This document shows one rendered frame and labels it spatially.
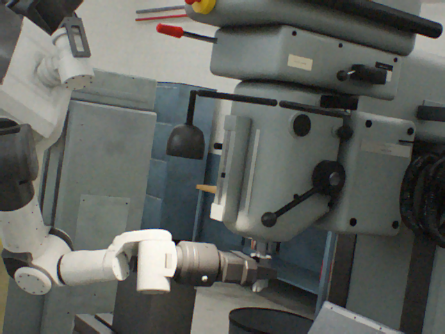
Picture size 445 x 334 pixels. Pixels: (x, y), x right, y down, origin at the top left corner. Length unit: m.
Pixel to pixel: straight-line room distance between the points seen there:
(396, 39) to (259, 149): 0.37
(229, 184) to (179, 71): 8.70
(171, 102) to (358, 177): 7.38
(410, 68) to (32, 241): 0.87
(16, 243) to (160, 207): 7.34
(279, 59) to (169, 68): 9.02
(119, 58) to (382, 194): 9.92
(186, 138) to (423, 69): 0.59
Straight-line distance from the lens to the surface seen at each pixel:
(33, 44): 1.53
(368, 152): 1.50
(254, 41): 1.40
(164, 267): 1.40
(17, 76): 1.46
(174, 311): 1.76
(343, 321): 1.83
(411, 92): 1.60
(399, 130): 1.56
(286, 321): 3.81
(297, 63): 1.35
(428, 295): 1.68
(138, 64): 11.18
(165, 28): 1.43
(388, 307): 1.76
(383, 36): 1.50
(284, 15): 1.33
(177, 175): 8.79
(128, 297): 1.85
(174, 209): 8.85
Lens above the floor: 1.52
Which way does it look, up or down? 3 degrees down
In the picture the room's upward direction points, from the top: 8 degrees clockwise
